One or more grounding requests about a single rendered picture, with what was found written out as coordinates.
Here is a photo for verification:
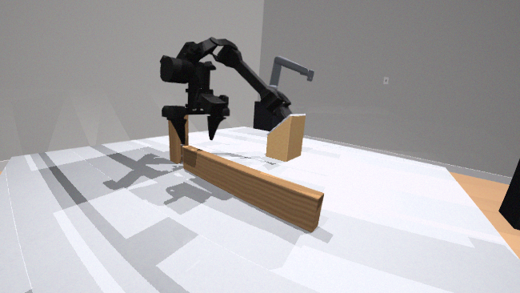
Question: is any brown wooden post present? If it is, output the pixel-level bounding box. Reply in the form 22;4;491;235
168;114;189;164

